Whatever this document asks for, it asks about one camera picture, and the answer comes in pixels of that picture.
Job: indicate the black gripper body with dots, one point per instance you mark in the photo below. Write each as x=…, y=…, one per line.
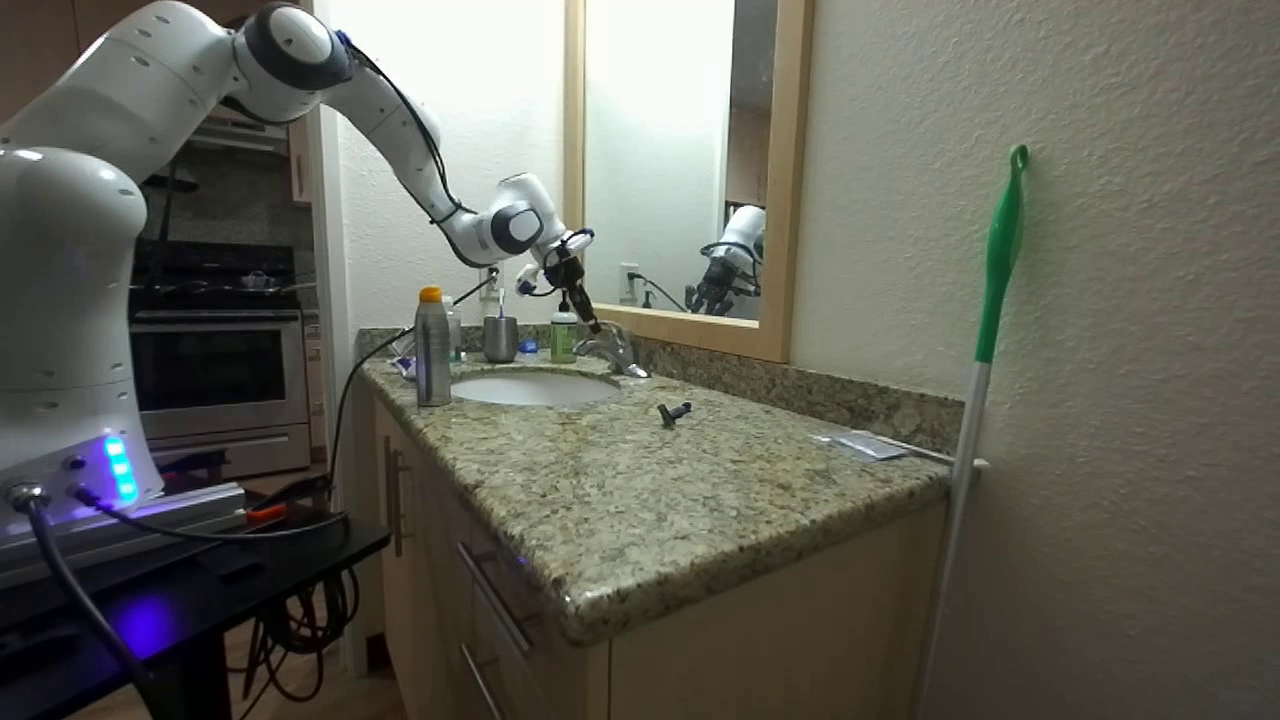
x=567, y=256

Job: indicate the chrome tap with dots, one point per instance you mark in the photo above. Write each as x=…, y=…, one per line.
x=616, y=353

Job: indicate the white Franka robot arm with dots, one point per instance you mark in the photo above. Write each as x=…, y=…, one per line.
x=82, y=266

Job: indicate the green cup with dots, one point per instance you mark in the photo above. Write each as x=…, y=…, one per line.
x=567, y=343

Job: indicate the clear soap dispenser bottle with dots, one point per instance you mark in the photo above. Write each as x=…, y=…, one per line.
x=496, y=329

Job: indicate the white oval sink basin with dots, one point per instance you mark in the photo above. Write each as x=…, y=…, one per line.
x=535, y=391

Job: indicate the small black object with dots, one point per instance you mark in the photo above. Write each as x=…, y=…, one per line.
x=672, y=415

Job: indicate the grey bottle with orange cap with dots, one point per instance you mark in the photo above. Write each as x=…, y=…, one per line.
x=432, y=353

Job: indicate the small blue object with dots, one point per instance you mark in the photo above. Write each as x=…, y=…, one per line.
x=409, y=367

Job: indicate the granite top vanity cabinet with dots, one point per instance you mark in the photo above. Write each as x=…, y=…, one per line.
x=641, y=505

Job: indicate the wood framed mirror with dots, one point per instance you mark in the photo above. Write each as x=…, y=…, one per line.
x=787, y=173

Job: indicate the flat white and blue packet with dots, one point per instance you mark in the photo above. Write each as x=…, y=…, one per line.
x=875, y=446

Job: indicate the stainless steel oven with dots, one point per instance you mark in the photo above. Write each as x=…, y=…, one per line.
x=223, y=373

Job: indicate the orange and black clamp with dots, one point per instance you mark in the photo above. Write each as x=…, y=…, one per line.
x=271, y=514

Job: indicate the black perforated robot table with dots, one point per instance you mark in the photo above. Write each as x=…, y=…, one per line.
x=161, y=615

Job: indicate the aluminium extrusion rail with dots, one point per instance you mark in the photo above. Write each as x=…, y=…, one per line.
x=135, y=520

